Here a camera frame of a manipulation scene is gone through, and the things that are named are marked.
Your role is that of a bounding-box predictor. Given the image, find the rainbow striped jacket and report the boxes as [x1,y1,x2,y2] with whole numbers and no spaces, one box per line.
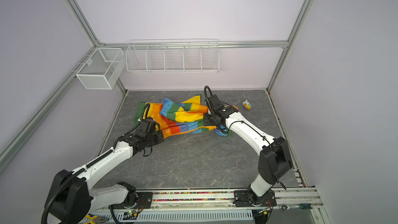
[146,94,232,139]

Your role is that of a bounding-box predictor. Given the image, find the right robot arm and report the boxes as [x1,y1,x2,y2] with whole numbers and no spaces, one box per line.
[203,95,293,206]

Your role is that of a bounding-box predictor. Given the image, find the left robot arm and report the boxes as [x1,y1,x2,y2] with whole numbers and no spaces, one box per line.
[40,117,164,224]

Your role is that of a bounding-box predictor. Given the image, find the small yellow white toy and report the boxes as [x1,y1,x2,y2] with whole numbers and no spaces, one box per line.
[242,100,252,110]

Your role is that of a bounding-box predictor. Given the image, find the white mesh box basket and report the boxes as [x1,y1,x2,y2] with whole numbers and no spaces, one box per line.
[76,48,125,90]

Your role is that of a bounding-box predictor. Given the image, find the white wire basket long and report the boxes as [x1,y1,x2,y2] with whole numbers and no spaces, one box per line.
[125,39,220,72]

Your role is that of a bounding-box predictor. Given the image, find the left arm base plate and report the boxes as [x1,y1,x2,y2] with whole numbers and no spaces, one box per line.
[112,191,153,210]

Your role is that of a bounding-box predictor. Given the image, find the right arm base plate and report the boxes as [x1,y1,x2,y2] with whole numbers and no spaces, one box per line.
[233,190,277,207]

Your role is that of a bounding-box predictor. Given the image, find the yellow handled pliers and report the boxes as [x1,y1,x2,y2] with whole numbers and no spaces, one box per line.
[85,214,109,224]

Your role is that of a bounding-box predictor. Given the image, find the white slotted cable duct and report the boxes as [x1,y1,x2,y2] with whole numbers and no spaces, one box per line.
[136,210,254,223]

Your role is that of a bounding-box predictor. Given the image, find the green handled screwdriver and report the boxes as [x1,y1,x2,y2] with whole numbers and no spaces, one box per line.
[279,203,314,211]

